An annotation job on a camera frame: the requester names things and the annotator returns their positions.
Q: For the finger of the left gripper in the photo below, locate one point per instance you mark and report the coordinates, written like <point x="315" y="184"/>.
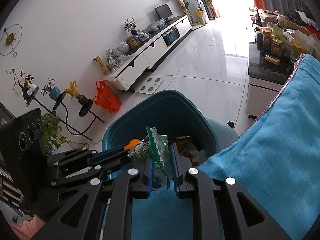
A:
<point x="108" y="153"/>
<point x="113" y="165"/>

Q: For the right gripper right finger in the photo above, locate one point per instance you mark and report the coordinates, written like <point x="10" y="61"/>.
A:
<point x="222" y="209"/>

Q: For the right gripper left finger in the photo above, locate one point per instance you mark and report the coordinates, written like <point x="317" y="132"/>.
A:
<point x="102" y="209"/>

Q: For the orange peel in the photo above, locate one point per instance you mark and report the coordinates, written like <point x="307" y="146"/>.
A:
<point x="131" y="144"/>

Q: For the green clear snack wrapper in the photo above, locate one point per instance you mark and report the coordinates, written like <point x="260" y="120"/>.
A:
<point x="155" y="146"/>

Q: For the white tissue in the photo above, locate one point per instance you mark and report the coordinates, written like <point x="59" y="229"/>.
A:
<point x="198" y="157"/>

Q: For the gold snack wrapper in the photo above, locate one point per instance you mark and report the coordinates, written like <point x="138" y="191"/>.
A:
<point x="184" y="145"/>

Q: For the teal plastic trash bin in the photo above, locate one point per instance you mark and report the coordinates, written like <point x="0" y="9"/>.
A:
<point x="171" y="113"/>

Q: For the pink sleeve left forearm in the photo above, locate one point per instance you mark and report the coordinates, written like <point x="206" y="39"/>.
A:
<point x="28" y="228"/>

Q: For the orange plastic bag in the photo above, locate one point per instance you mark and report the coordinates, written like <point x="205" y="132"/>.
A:
<point x="106" y="98"/>

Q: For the blue floral tablecloth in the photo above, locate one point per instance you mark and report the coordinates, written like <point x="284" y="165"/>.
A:
<point x="276" y="160"/>

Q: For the white bathroom scale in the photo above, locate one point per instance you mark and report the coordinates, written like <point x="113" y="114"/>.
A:
<point x="150" y="85"/>

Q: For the white black tv cabinet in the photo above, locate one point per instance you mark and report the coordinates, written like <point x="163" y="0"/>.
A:
<point x="149" y="55"/>

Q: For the small black monitor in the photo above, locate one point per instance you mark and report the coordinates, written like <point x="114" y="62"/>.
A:
<point x="164" y="12"/>

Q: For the tall green potted plant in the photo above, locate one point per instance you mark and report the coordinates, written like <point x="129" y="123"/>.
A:
<point x="199" y="10"/>

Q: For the cluttered coffee table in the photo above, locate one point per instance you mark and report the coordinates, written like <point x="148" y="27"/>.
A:
<point x="278" y="43"/>

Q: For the round wire wall clock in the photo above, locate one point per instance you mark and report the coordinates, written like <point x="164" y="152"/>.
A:
<point x="10" y="39"/>

